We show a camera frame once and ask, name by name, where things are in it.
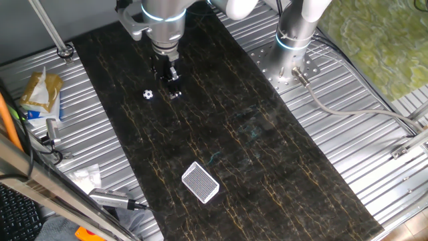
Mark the green patterned carpet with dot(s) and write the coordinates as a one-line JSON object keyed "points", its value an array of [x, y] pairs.
{"points": [[384, 43]]}

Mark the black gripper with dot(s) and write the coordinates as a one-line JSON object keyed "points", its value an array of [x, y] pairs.
{"points": [[165, 68]]}

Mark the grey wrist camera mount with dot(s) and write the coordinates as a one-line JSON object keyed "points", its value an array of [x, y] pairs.
{"points": [[132, 25]]}

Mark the small black-white soccer ball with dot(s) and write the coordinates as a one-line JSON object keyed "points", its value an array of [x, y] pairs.
{"points": [[148, 94]]}

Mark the orange pole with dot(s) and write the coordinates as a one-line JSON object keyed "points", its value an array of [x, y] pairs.
{"points": [[6, 120]]}

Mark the yellow tissue pack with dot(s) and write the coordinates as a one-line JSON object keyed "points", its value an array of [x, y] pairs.
{"points": [[40, 93]]}

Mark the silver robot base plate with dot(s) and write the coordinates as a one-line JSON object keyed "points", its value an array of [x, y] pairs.
{"points": [[311, 68]]}

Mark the orange emergency stop box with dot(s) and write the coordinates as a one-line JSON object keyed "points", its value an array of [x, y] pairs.
{"points": [[83, 235]]}

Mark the black keyboard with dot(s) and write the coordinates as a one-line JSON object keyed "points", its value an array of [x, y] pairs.
{"points": [[16, 217]]}

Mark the small grey camera on stand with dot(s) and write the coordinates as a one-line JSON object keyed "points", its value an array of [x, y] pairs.
{"points": [[51, 129]]}

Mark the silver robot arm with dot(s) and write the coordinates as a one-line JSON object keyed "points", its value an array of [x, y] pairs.
{"points": [[164, 30]]}

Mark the crumpled white tissue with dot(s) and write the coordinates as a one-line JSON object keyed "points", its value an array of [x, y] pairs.
{"points": [[85, 177]]}

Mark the grey cloth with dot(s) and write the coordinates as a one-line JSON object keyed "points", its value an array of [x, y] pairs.
{"points": [[57, 231]]}

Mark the black marble-pattern mat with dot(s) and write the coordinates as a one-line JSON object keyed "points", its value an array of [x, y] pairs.
{"points": [[267, 167]]}

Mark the aluminium corner bracket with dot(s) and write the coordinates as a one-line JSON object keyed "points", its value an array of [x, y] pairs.
{"points": [[411, 144]]}

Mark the aluminium frame beam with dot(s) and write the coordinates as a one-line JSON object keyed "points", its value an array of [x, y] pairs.
{"points": [[33, 187]]}

